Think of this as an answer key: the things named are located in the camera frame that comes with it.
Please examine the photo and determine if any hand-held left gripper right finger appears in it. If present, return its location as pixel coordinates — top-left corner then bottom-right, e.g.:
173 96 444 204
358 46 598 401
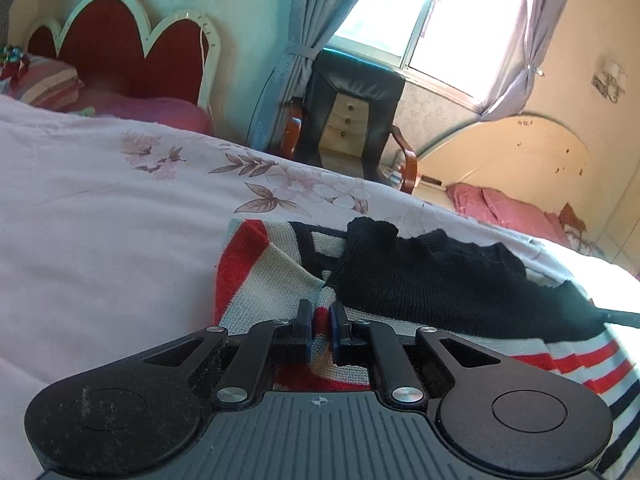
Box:
330 300 496 406

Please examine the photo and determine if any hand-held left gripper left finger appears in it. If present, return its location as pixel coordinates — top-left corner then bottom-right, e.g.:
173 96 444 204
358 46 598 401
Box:
142 299 317 409

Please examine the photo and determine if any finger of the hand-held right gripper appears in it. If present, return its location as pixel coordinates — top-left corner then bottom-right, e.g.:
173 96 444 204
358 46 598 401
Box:
595 305 640 330

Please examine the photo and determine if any striped knit sweater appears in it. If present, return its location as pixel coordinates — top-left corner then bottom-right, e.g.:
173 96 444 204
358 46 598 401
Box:
214 217 640 476

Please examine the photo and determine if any cream wardrobe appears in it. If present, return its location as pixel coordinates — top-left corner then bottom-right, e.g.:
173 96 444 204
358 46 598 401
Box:
597 175 640 281

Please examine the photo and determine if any pink quilt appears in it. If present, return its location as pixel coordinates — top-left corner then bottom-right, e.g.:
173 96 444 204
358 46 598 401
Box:
445 182 571 246

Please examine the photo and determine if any beige arched headboard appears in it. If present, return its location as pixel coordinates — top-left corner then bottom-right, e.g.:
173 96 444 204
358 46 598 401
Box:
415 114 593 251

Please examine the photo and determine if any small cream drawer cabinet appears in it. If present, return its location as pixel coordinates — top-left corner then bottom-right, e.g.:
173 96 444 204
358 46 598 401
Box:
320 92 371 153

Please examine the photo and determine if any floral pink bedsheet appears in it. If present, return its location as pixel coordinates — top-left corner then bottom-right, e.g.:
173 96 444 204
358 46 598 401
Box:
0 94 640 480

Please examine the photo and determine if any black leather armchair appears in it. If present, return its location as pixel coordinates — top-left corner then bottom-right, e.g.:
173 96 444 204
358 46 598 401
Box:
277 49 418 196

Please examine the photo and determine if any magenta pillow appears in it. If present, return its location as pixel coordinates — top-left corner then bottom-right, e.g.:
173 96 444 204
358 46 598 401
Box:
75 94 217 137

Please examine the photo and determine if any lilac curtain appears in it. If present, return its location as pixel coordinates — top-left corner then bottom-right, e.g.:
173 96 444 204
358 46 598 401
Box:
479 0 572 122

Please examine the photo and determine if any blue curtain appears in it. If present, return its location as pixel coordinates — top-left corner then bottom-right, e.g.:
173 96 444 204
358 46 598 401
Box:
245 0 391 153

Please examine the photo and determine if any bright window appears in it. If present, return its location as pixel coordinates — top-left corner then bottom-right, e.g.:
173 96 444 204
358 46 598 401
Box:
332 0 543 111

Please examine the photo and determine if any red scalloped headboard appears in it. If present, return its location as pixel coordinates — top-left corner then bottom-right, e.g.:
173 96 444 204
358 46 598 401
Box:
25 0 221 136

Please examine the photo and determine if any striped pillow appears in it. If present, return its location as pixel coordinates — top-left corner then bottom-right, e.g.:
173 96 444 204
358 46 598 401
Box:
9 55 87 112

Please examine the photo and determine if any colourful ribbon bundle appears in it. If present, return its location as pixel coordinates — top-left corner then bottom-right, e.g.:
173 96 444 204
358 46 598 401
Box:
0 45 31 81

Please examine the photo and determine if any wall lamp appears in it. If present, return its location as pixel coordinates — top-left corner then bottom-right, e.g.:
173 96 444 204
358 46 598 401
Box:
591 61 628 105

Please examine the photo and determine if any white wall cable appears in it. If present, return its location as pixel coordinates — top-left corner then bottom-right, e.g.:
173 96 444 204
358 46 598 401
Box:
186 0 237 107

